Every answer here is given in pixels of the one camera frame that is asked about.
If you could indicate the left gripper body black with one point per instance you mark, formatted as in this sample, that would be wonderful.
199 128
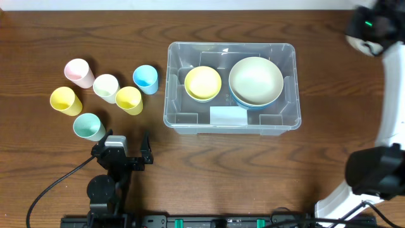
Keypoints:
134 165

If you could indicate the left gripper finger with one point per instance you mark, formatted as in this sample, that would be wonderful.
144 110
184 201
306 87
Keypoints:
145 148
107 134

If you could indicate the white small bowl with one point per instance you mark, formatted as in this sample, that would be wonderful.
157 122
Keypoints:
366 47

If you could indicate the blue cup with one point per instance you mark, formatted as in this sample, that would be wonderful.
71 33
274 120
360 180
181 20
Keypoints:
146 79

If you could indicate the grey small bowl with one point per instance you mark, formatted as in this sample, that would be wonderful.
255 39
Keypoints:
200 99

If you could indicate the beige large bowl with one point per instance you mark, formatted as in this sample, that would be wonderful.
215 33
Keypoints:
256 81

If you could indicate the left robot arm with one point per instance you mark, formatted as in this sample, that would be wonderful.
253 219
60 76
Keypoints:
108 192

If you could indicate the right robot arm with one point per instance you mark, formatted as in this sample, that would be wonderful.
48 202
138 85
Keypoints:
377 174

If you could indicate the clear plastic storage container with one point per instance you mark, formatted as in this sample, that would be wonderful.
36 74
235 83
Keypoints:
187 116

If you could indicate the green cup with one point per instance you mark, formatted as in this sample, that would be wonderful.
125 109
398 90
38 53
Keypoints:
89 126

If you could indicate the yellow cup centre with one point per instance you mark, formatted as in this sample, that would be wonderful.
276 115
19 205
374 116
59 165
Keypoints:
129 99

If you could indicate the yellow cup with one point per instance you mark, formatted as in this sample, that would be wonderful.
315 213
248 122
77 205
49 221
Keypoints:
129 99
65 100

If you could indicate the cream white cup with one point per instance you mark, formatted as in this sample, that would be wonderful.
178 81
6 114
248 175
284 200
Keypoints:
106 87

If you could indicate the yellow cup left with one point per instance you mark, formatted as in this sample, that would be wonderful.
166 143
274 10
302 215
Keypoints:
65 100

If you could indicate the pink cup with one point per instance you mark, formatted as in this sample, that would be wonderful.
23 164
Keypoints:
78 71

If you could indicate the dark blue bowl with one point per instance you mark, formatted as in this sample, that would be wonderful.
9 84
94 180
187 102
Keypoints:
249 106

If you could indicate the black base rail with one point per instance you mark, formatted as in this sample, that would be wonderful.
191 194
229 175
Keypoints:
161 221

